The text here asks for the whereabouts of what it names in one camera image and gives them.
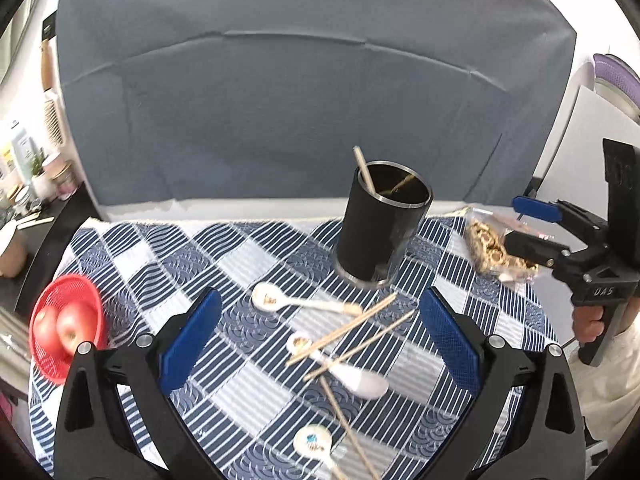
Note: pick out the purple fan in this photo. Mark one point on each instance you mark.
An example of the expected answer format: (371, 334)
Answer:
(619, 77)

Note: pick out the black side table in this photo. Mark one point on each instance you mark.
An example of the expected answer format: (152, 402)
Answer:
(47, 245)

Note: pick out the wooden chopstick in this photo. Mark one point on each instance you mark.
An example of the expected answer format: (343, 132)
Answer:
(400, 185)
(350, 326)
(364, 170)
(370, 338)
(350, 430)
(350, 320)

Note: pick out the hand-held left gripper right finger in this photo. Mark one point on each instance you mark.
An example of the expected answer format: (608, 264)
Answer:
(450, 340)

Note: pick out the white ceramic spoon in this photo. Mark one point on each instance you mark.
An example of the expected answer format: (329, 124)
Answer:
(365, 385)
(265, 297)

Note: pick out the black cylindrical utensil holder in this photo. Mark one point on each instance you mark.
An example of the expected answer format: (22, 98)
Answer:
(375, 240)

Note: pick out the red apple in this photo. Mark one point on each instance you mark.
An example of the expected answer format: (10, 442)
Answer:
(76, 329)
(42, 324)

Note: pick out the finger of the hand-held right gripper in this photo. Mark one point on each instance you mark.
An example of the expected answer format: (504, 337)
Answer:
(535, 208)
(530, 251)

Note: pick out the clear snack packet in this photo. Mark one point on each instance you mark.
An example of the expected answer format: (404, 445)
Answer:
(487, 247)

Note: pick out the person's right hand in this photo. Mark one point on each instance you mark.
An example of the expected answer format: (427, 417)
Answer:
(586, 325)

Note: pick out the grey backdrop cloth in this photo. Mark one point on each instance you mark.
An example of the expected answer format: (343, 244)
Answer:
(275, 85)

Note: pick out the red plastic basket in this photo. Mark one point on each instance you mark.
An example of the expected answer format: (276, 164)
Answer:
(46, 362)

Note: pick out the blue checked tablecloth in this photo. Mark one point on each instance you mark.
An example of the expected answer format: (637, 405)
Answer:
(240, 260)

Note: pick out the white bottle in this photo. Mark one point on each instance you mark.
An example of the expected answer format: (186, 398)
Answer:
(20, 147)

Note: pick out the white spoon with blue print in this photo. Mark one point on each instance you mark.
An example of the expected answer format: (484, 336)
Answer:
(312, 442)

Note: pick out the pink jar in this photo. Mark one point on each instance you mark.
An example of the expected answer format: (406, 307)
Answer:
(63, 180)

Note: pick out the white board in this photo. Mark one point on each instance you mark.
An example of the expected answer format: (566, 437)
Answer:
(590, 130)

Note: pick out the small potted plant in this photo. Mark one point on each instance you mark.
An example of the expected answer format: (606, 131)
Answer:
(39, 172)

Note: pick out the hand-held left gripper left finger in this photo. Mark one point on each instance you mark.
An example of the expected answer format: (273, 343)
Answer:
(192, 340)

